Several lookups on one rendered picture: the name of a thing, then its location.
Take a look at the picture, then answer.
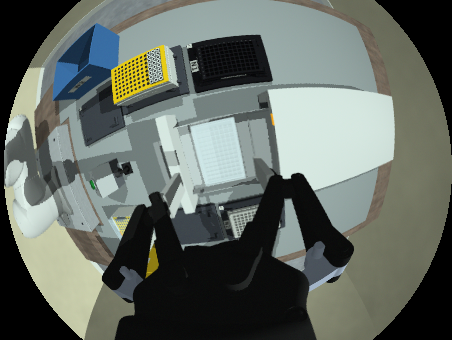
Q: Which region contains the blue bin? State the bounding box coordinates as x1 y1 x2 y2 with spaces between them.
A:
53 23 120 101

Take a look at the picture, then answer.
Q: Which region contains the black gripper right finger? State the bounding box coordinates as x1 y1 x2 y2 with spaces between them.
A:
218 155 354 292

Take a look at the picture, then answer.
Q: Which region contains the yellow open-top bin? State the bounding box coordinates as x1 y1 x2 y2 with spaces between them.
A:
146 244 159 278

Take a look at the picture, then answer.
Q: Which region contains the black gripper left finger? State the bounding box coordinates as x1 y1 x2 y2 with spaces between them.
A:
102 172 192 303

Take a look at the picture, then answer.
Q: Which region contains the black assay plate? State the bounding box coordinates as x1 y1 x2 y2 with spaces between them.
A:
195 39 265 83

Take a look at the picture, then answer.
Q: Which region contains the grey bench mat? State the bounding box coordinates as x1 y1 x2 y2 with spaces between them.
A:
59 0 379 256

